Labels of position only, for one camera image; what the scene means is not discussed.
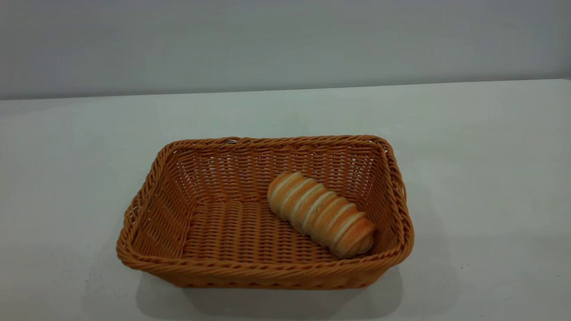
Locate ridged golden bread loaf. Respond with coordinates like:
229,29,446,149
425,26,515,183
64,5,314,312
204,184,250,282
267,171,377,259

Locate woven orange-yellow wicker basket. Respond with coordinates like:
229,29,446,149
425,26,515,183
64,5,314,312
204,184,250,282
116,135,415,291

